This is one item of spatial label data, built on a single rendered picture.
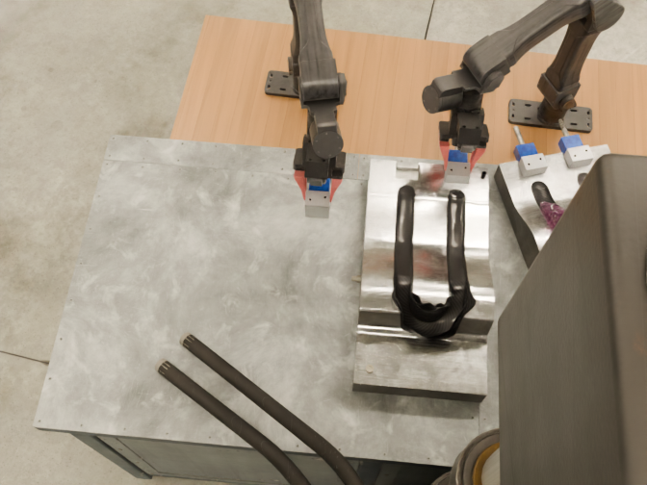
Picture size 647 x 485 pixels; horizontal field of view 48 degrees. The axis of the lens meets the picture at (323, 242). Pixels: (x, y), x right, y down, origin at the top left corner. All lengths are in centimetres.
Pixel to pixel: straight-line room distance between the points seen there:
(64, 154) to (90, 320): 132
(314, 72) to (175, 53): 171
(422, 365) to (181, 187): 69
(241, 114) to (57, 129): 124
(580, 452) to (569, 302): 7
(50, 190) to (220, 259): 127
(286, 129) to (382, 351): 62
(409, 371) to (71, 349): 70
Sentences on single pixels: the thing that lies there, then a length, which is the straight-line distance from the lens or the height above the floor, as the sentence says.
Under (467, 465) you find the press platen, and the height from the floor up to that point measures 154.
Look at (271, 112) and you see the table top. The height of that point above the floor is 80.
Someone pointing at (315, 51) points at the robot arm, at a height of 121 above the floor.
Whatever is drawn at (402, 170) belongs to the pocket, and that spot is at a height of 86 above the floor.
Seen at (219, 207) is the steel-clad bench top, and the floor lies 80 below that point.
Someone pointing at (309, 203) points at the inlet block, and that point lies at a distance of 149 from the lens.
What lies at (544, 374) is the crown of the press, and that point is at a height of 191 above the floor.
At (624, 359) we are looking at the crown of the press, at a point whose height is 200.
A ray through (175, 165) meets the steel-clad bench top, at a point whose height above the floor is 80.
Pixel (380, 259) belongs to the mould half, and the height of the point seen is 90.
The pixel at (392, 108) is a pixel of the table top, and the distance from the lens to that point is 183.
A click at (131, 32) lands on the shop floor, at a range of 315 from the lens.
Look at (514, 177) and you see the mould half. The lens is 170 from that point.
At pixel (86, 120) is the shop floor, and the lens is 292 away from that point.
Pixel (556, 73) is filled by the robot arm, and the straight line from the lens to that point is 172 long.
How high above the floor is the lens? 226
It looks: 64 degrees down
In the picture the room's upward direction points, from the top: straight up
